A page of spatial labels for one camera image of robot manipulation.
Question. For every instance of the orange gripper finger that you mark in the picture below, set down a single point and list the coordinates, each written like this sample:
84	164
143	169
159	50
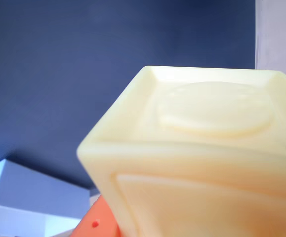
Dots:
95	217

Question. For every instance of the yellow toy block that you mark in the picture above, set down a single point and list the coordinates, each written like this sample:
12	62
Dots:
194	153

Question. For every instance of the white open cardboard box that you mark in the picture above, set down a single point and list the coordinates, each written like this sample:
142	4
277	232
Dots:
29	197

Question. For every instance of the dark grey textured mat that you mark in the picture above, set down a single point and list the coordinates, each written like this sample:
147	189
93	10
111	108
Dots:
95	61

